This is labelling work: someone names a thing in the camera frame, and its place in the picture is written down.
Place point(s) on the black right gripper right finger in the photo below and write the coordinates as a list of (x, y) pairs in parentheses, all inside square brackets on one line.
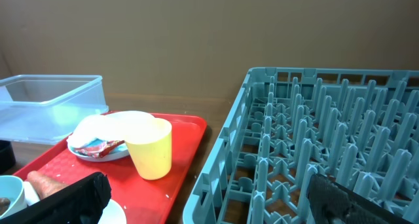
[(331, 203)]

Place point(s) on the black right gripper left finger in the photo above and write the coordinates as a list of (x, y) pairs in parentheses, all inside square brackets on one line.
[(82, 202)]

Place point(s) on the mint green bowl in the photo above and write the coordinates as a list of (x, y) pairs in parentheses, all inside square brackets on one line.
[(12, 188)]

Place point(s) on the yellow plastic cup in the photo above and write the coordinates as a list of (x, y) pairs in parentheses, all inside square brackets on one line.
[(149, 143)]

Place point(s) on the light blue rice bowl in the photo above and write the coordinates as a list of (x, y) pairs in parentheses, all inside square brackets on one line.
[(113, 213)]

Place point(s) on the grey dishwasher rack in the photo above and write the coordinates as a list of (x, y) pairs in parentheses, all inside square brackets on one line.
[(358, 127)]

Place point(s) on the black waste tray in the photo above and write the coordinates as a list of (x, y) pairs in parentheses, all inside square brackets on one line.
[(7, 157)]

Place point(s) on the orange carrot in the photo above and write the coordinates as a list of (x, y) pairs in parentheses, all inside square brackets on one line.
[(44, 186)]

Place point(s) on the white plastic spoon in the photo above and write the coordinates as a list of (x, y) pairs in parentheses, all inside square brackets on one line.
[(31, 196)]

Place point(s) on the red snack wrapper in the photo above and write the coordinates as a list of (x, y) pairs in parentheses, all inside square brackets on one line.
[(100, 149)]

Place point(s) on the red plastic tray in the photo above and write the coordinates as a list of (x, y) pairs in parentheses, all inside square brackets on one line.
[(142, 201)]

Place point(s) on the light blue plate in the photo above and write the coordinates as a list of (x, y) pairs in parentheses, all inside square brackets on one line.
[(118, 153)]

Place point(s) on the white crumpled napkin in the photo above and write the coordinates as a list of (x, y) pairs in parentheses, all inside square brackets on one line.
[(105, 127)]

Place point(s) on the clear plastic bin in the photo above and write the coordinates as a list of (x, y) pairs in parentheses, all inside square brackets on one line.
[(44, 109)]

